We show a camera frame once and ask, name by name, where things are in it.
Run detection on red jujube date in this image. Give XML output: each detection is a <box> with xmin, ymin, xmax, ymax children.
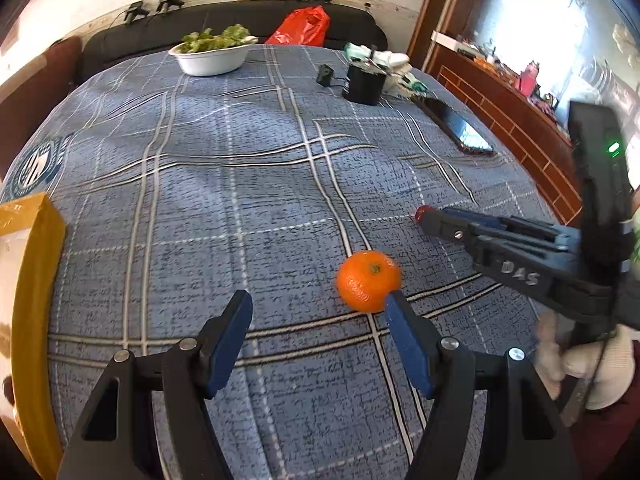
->
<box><xmin>414</xmin><ymin>205</ymin><xmax>435</xmax><ymax>223</ymax></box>

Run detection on orange tangerine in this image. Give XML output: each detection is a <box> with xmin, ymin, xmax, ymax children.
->
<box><xmin>336</xmin><ymin>250</ymin><xmax>401</xmax><ymax>314</ymax></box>

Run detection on right hand white glove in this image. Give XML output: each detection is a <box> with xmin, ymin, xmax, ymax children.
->
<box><xmin>535</xmin><ymin>311</ymin><xmax>636</xmax><ymax>411</ymax></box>

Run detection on brown wooden cabinet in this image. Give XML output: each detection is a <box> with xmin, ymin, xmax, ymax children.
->
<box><xmin>408</xmin><ymin>0</ymin><xmax>582</xmax><ymax>226</ymax></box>

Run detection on black smartphone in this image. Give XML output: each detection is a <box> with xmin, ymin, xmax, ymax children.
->
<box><xmin>411</xmin><ymin>96</ymin><xmax>495</xmax><ymax>156</ymax></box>

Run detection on pink bottle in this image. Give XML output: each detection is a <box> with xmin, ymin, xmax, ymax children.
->
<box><xmin>516</xmin><ymin>61</ymin><xmax>539</xmax><ymax>99</ymax></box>

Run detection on yellow cardboard box tray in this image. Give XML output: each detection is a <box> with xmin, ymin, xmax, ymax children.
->
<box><xmin>1</xmin><ymin>193</ymin><xmax>65</xmax><ymax>479</ymax></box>

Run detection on white green cloth bag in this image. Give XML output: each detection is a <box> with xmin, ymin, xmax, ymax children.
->
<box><xmin>343</xmin><ymin>42</ymin><xmax>431</xmax><ymax>99</ymax></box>

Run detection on black cylindrical cup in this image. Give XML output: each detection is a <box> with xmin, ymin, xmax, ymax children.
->
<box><xmin>342</xmin><ymin>63</ymin><xmax>387</xmax><ymax>106</ymax></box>

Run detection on blue plaid tablecloth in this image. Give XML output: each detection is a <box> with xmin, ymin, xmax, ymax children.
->
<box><xmin>1</xmin><ymin>46</ymin><xmax>579</xmax><ymax>479</ymax></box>

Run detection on small black charger cube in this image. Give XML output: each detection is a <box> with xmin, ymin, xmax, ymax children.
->
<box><xmin>316</xmin><ymin>64</ymin><xmax>334</xmax><ymax>88</ymax></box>

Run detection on red plastic bag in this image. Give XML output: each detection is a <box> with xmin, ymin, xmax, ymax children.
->
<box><xmin>265</xmin><ymin>6</ymin><xmax>331</xmax><ymax>47</ymax></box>

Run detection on dark red armchair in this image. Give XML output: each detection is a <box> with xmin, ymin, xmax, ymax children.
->
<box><xmin>0</xmin><ymin>36</ymin><xmax>82</xmax><ymax>178</ymax></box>

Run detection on green lettuce leaves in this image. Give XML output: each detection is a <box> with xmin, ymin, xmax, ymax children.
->
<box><xmin>178</xmin><ymin>24</ymin><xmax>255</xmax><ymax>53</ymax></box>

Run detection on white bowl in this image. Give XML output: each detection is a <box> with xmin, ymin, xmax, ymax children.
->
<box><xmin>168</xmin><ymin>36</ymin><xmax>258</xmax><ymax>77</ymax></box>

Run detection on black leather sofa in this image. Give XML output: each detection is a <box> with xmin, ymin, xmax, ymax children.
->
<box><xmin>79</xmin><ymin>0</ymin><xmax>390</xmax><ymax>82</ymax></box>

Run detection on black clamp device left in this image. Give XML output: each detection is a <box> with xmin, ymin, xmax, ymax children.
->
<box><xmin>124</xmin><ymin>0</ymin><xmax>150</xmax><ymax>26</ymax></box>

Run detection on black clamp device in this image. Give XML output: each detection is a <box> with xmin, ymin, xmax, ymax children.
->
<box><xmin>124</xmin><ymin>0</ymin><xmax>150</xmax><ymax>26</ymax></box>
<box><xmin>156</xmin><ymin>0</ymin><xmax>184</xmax><ymax>13</ymax></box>

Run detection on black clamp device right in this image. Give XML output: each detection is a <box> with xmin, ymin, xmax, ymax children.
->
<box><xmin>156</xmin><ymin>0</ymin><xmax>184</xmax><ymax>13</ymax></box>

